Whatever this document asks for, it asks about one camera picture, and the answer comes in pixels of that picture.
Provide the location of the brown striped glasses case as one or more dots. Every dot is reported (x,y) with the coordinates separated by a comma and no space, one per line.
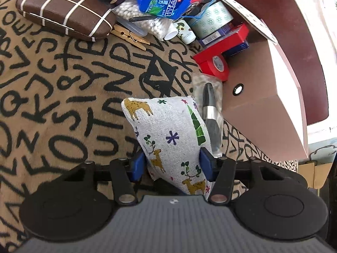
(65,10)

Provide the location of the brown cardboard box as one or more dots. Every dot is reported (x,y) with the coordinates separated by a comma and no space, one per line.
(314,174)

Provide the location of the pink cardboard box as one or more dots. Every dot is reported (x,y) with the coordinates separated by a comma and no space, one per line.
(263,92)

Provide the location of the bag of white beads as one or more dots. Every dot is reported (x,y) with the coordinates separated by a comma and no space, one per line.
(155,25)

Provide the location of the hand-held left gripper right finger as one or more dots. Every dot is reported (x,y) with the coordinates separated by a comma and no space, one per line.
(206,166)

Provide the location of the dark red panel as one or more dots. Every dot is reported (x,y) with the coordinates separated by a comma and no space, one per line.
(297,31)

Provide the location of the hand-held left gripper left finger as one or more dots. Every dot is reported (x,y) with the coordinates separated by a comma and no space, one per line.
(137,167)

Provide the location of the green patterned tape roll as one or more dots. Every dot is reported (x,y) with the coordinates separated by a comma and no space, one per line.
(213,18)

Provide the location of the white deer-print cloth pouch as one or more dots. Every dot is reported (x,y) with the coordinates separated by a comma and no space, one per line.
(171,137)

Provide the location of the small white avocado-print bottle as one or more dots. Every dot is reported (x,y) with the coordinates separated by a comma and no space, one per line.
(184,33)

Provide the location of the red small box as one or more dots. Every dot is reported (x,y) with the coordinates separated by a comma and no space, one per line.
(237,38)

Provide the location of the black brush in plastic bag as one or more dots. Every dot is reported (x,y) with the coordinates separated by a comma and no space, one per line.
(210,102)

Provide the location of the wooden clothespin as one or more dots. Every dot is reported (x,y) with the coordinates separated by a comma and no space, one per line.
(129,37)

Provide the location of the red tape roll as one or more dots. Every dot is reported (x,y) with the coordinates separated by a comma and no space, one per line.
(213,64)

